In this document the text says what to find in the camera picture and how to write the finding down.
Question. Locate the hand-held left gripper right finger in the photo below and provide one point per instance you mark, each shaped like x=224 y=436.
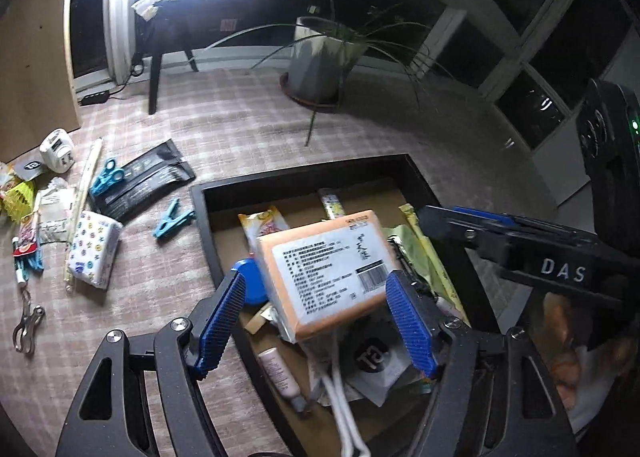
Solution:
x=407 y=322

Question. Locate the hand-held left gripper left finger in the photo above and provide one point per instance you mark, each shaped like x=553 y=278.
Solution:
x=220 y=322

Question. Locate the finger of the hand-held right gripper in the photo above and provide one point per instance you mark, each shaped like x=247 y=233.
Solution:
x=490 y=216
x=450 y=229

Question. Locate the orange pack white label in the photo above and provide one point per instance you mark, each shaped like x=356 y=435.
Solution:
x=325 y=272

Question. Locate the red yellow snack packet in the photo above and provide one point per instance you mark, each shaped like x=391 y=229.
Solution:
x=262 y=227

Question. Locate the black tray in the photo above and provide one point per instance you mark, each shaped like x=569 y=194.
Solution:
x=300 y=177

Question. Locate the person's right hand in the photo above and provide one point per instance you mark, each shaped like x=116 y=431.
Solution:
x=560 y=332

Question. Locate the green cloth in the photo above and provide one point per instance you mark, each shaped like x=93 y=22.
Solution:
x=425 y=257

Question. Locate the small cream packet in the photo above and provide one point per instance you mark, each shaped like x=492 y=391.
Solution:
x=260 y=317

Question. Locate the grey sachet round logo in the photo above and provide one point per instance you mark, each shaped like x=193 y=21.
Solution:
x=375 y=362

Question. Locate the blue round lid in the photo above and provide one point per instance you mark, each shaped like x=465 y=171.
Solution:
x=252 y=282

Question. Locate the pink bottle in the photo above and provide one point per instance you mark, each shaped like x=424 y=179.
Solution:
x=280 y=372

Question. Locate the white tube yellow label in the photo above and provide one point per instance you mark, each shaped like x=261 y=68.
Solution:
x=332 y=204

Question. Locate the black packet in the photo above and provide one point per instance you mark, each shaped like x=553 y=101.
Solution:
x=150 y=162
x=160 y=192

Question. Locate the patterned tissue pack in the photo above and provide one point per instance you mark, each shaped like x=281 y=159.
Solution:
x=95 y=247

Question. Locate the blue scissors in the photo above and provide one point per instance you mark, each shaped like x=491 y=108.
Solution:
x=107 y=177

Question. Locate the long cream paper sleeve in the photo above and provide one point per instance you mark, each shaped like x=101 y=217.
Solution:
x=82 y=197

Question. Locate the white gauze packet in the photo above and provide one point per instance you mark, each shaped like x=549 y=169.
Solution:
x=52 y=227
x=55 y=194

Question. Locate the brown pot saucer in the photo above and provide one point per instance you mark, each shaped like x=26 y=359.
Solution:
x=300 y=97

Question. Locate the white marker pen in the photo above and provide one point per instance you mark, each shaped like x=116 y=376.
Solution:
x=19 y=274

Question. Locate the red printed packet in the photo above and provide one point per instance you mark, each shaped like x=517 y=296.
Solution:
x=27 y=234

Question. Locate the grey potted plant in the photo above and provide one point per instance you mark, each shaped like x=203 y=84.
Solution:
x=320 y=62

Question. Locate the white charger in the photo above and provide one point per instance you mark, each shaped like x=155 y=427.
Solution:
x=57 y=149

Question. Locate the black power strip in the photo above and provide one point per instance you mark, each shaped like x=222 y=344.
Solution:
x=95 y=97

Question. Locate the beige board panel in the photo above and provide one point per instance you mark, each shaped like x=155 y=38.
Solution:
x=35 y=62

